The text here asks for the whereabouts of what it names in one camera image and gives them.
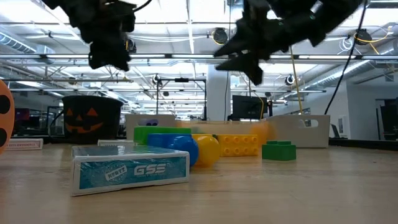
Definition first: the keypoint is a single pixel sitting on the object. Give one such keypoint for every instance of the white plastic bin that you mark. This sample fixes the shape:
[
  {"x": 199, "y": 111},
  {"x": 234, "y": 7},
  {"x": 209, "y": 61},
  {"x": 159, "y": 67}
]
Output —
[
  {"x": 168, "y": 119},
  {"x": 289, "y": 137}
]

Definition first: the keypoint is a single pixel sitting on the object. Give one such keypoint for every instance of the white building column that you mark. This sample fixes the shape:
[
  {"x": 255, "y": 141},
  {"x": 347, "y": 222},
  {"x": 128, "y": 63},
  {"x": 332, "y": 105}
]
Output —
[{"x": 217, "y": 93}]

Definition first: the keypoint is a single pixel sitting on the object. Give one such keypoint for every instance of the black pumpkin-face bucket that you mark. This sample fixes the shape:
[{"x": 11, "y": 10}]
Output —
[{"x": 90, "y": 121}]

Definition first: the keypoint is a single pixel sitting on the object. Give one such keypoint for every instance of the yellow eight-stud toy brick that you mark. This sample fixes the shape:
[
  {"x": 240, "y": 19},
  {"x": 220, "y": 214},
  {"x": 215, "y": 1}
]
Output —
[{"x": 237, "y": 144}]

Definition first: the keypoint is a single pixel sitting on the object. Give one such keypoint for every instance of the long ceiling light strip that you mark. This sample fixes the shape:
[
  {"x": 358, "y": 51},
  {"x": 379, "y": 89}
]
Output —
[{"x": 186, "y": 56}]

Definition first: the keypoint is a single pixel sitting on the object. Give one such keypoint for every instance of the orange translucent bin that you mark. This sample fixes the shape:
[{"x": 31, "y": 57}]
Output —
[{"x": 217, "y": 127}]

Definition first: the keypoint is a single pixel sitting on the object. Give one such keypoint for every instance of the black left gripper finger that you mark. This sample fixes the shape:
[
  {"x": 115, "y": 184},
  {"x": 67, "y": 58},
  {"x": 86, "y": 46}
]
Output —
[{"x": 109, "y": 56}]

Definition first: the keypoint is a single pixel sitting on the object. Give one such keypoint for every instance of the bright green long toy brick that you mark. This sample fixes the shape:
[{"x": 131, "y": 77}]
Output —
[{"x": 155, "y": 132}]

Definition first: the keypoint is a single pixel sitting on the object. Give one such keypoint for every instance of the silver ceiling duct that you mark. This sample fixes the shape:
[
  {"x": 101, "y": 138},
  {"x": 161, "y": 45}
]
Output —
[{"x": 15, "y": 43}]

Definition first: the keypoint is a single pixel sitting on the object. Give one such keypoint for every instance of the small green toy brick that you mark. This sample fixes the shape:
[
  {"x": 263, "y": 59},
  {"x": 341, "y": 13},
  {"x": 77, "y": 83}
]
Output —
[{"x": 279, "y": 152}]

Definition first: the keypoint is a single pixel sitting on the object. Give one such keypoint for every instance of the black computer monitor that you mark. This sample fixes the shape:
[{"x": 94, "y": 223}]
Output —
[{"x": 248, "y": 107}]

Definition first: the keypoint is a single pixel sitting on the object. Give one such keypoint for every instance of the black background rig frame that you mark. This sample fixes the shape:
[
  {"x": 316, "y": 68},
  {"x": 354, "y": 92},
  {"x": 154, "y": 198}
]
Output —
[{"x": 182, "y": 80}]

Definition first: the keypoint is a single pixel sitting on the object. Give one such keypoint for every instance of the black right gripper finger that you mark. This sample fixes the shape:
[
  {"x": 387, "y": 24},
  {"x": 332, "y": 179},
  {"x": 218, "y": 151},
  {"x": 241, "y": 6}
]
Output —
[
  {"x": 245, "y": 40},
  {"x": 248, "y": 65}
]

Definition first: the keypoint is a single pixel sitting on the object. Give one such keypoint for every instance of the orange foam die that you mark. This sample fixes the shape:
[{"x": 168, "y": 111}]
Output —
[{"x": 4, "y": 118}]

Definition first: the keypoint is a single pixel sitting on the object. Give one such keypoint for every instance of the Nertz playing card deck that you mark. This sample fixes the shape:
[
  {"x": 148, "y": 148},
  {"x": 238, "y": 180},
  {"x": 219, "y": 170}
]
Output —
[{"x": 130, "y": 171}]

